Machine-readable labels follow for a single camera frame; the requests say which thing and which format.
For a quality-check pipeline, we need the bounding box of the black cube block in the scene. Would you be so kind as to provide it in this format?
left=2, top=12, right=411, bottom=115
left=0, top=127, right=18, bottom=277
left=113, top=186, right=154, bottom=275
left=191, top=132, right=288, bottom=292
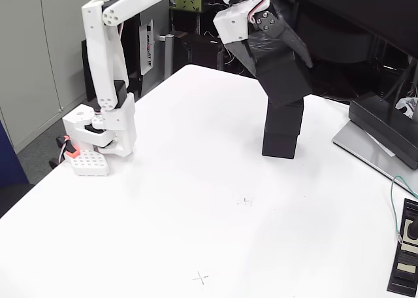
left=265, top=98, right=304, bottom=136
left=262, top=130, right=298, bottom=160
left=253, top=51, right=313, bottom=109

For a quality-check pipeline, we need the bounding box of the black computer case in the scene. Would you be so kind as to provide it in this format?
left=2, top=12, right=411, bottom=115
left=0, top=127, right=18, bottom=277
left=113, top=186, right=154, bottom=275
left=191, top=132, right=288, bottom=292
left=172, top=31, right=229, bottom=72

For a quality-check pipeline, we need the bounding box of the black office chair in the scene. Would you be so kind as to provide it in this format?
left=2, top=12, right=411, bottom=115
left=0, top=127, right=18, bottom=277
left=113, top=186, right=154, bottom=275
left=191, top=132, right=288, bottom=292
left=292, top=0, right=379, bottom=65

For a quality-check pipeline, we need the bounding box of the silver computer tower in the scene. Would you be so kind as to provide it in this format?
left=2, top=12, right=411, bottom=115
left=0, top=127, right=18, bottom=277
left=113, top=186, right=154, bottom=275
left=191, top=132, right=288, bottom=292
left=138, top=3, right=170, bottom=76

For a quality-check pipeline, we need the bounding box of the black box device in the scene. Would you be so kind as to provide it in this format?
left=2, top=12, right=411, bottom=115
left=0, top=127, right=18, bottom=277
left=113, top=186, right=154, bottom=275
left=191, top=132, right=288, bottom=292
left=348, top=91, right=418, bottom=171

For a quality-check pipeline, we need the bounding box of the silver monitor stand base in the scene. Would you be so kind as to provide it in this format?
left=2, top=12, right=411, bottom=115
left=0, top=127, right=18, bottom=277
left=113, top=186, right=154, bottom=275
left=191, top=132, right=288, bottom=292
left=332, top=120, right=418, bottom=194

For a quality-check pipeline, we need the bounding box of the crumpled plastic bag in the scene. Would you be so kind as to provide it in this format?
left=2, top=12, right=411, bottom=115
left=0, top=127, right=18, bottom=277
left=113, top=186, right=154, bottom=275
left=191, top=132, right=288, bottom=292
left=394, top=97, right=418, bottom=119

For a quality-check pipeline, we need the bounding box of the grey cabinet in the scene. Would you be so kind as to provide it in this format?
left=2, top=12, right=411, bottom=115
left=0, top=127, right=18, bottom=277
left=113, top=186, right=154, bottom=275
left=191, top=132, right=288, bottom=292
left=0, top=0, right=135, bottom=154

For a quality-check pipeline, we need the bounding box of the blue partition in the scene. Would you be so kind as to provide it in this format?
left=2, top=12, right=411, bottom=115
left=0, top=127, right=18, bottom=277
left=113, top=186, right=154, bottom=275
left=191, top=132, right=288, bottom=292
left=0, top=120, right=30, bottom=188

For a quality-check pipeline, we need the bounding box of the black panel with labels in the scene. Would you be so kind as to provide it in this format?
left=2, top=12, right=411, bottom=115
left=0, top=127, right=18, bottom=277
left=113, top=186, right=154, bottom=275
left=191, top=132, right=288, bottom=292
left=387, top=198, right=418, bottom=297

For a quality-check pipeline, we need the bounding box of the grey metal post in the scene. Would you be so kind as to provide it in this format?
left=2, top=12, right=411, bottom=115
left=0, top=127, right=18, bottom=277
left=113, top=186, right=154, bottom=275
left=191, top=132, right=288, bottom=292
left=159, top=33, right=175, bottom=80

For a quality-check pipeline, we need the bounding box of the green cable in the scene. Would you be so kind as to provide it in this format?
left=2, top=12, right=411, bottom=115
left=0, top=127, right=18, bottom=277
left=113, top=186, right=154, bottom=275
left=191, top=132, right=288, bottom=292
left=391, top=174, right=418, bottom=245

